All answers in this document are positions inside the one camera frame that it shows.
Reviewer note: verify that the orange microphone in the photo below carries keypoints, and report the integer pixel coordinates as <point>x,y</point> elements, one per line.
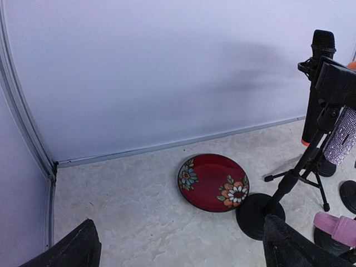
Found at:
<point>352,65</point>

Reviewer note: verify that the black pink mic stand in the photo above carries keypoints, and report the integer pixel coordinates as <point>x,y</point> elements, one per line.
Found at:
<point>325,241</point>

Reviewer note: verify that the black glitter mic stand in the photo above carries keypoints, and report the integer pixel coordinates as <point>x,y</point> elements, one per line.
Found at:
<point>336,84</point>

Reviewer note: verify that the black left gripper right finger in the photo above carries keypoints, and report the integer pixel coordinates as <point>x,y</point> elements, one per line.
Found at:
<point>284,246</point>

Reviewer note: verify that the glitter rhinestone microphone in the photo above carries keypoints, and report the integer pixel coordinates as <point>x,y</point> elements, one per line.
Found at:
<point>342,137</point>

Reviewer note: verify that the black tripod mic stand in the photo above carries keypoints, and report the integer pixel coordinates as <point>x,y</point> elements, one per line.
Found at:
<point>306,170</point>

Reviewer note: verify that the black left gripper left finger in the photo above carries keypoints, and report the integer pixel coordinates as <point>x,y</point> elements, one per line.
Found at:
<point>81,247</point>

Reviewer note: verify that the red floral plate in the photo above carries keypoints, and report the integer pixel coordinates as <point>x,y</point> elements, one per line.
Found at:
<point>213,183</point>

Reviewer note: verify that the black orange mic stand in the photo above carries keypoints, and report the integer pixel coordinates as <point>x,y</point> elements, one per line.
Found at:
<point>347,194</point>

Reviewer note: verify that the pink microphone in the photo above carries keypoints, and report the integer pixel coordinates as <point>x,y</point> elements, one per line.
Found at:
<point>341,229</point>

